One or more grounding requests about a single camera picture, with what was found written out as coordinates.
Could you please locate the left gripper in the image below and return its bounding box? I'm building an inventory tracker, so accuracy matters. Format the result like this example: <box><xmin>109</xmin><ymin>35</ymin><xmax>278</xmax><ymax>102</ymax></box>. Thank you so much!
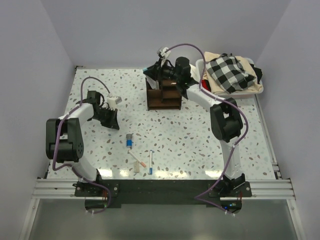
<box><xmin>91</xmin><ymin>107</ymin><xmax>120</xmax><ymax>130</ymax></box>

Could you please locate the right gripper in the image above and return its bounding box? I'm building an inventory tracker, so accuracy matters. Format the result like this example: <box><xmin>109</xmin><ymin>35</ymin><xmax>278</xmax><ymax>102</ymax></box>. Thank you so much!
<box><xmin>143</xmin><ymin>57</ymin><xmax>181</xmax><ymax>83</ymax></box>

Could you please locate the blue grey correction bottle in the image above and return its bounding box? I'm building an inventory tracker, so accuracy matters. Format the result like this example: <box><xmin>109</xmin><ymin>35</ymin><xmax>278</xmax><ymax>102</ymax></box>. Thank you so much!
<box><xmin>126</xmin><ymin>133</ymin><xmax>133</xmax><ymax>148</ymax></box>

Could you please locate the brown wooden desk organizer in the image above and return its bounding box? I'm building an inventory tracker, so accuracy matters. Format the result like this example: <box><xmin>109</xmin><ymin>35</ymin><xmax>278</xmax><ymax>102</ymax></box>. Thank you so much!
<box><xmin>145</xmin><ymin>78</ymin><xmax>182</xmax><ymax>111</ymax></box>

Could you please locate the white pen orange tip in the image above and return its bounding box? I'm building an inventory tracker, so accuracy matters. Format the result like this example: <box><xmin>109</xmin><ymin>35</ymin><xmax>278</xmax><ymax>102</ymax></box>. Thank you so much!
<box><xmin>127</xmin><ymin>149</ymin><xmax>147</xmax><ymax>168</ymax></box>

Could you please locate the blue white marker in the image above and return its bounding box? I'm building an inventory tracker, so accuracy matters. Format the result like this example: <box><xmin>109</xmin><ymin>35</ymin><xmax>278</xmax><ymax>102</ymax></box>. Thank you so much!
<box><xmin>149</xmin><ymin>150</ymin><xmax>153</xmax><ymax>175</ymax></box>

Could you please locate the grey white pen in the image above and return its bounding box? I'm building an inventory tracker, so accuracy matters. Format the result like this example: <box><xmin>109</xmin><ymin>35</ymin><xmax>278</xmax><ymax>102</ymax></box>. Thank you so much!
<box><xmin>155</xmin><ymin>80</ymin><xmax>160</xmax><ymax>90</ymax></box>

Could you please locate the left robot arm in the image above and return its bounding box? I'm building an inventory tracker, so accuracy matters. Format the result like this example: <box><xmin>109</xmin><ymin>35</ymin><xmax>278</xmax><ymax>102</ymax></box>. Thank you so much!
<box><xmin>45</xmin><ymin>90</ymin><xmax>122</xmax><ymax>196</ymax></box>

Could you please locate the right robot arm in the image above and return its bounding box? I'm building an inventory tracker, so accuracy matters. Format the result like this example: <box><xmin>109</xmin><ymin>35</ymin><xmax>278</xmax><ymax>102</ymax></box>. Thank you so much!
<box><xmin>143</xmin><ymin>57</ymin><xmax>246</xmax><ymax>197</ymax></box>

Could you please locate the beige eraser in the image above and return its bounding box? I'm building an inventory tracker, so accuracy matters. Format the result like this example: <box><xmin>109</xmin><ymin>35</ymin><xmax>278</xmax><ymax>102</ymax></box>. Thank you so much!
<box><xmin>133</xmin><ymin>161</ymin><xmax>140</xmax><ymax>173</ymax></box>

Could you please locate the checkered black white cloth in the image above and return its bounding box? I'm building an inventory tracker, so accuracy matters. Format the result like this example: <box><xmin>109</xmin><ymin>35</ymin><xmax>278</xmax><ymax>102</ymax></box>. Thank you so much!
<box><xmin>205</xmin><ymin>53</ymin><xmax>256</xmax><ymax>94</ymax></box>

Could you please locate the white laundry basket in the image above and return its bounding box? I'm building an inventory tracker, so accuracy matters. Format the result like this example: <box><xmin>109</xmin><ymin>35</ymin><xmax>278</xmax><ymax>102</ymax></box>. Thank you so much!
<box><xmin>195</xmin><ymin>56</ymin><xmax>265</xmax><ymax>99</ymax></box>

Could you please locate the beige cloth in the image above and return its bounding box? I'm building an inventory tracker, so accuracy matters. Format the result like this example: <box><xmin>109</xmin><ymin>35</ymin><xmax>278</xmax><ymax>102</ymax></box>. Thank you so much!
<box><xmin>203</xmin><ymin>51</ymin><xmax>265</xmax><ymax>95</ymax></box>

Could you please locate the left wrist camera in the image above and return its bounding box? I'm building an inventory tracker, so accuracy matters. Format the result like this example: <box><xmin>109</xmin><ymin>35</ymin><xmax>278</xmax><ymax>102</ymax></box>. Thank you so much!
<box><xmin>107</xmin><ymin>96</ymin><xmax>122</xmax><ymax>109</ymax></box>

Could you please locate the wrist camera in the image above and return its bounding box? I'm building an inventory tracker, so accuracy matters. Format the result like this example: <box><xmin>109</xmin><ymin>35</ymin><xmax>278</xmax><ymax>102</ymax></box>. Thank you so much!
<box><xmin>107</xmin><ymin>96</ymin><xmax>122</xmax><ymax>109</ymax></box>
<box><xmin>157</xmin><ymin>47</ymin><xmax>171</xmax><ymax>67</ymax></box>

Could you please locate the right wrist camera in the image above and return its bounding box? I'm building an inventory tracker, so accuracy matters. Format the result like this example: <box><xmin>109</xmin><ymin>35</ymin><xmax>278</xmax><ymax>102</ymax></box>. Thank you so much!
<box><xmin>157</xmin><ymin>47</ymin><xmax>171</xmax><ymax>67</ymax></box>

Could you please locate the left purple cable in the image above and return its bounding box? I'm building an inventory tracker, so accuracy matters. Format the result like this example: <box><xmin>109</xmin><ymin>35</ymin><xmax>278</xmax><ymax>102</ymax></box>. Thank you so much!
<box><xmin>51</xmin><ymin>76</ymin><xmax>112</xmax><ymax>214</ymax></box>

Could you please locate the purple cable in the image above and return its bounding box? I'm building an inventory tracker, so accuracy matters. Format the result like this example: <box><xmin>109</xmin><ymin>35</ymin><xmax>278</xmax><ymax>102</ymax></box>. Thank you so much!
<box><xmin>51</xmin><ymin>76</ymin><xmax>112</xmax><ymax>214</ymax></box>
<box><xmin>167</xmin><ymin>42</ymin><xmax>248</xmax><ymax>208</ymax></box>

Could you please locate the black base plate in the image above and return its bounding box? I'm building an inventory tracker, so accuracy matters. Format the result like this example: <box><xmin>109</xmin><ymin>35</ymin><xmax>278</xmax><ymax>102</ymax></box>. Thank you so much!
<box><xmin>73</xmin><ymin>179</ymin><xmax>253</xmax><ymax>213</ymax></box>

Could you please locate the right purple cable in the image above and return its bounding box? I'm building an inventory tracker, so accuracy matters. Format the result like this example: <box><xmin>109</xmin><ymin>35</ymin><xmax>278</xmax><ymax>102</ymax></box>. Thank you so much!
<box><xmin>167</xmin><ymin>42</ymin><xmax>248</xmax><ymax>208</ymax></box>

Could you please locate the aluminium rail frame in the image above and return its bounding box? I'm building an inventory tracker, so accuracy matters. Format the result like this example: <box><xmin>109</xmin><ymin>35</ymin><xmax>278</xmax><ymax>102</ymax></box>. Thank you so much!
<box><xmin>18</xmin><ymin>159</ymin><xmax>307</xmax><ymax>240</ymax></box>

